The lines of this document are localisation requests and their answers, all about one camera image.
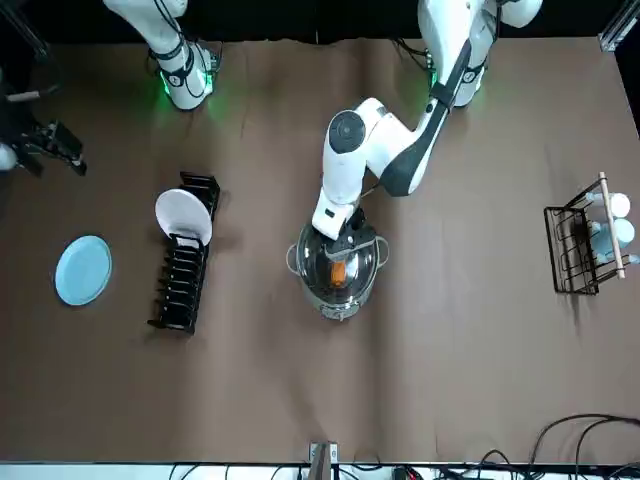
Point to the blue plate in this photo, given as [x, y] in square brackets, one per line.
[82, 270]

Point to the aluminium frame rail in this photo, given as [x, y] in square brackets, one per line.
[617, 25]
[27, 30]

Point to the white plate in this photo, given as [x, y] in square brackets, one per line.
[182, 215]

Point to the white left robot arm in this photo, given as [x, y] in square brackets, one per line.
[395, 145]

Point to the black dish rack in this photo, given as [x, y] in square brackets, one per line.
[180, 290]

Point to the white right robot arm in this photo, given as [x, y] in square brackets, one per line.
[180, 75]

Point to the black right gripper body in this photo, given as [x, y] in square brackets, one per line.
[35, 142]

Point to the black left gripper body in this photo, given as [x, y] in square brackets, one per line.
[357, 232]

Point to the blue cup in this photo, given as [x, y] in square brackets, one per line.
[624, 230]

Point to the steel pot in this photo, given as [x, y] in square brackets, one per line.
[330, 307]

